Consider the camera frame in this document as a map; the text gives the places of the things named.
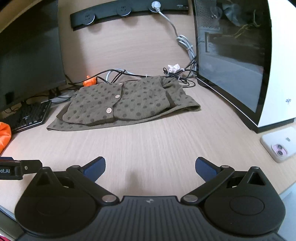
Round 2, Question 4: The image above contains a white glass computer case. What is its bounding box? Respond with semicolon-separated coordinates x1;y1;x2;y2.
193;0;296;133

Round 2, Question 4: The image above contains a white plug cable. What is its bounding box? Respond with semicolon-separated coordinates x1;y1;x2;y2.
151;1;198;75

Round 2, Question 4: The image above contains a black keyboard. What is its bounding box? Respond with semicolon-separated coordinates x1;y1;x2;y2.
1;100;52;133

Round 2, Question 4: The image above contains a small orange clip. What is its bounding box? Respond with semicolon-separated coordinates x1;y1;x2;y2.
83;75;97;87

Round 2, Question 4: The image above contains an olive polka dot cardigan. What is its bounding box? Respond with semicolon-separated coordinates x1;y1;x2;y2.
46;75;201;132

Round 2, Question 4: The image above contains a black desk socket strip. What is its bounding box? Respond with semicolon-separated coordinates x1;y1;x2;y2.
70;4;189;32

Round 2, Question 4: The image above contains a phone in white case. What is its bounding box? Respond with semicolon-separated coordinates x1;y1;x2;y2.
260;127;296;163

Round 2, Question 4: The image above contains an orange cloth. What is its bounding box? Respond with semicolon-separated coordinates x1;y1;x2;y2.
0;122;12;155

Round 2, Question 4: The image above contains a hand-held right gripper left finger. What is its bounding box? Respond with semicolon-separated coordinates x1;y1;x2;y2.
31;157;119;206

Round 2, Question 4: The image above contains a grey cable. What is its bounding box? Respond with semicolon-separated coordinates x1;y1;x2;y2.
105;68;139;82

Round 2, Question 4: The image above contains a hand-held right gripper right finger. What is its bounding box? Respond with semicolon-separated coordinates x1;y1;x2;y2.
180;157;269;206

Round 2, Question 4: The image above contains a black computer monitor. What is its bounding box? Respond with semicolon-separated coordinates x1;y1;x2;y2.
0;11;67;113

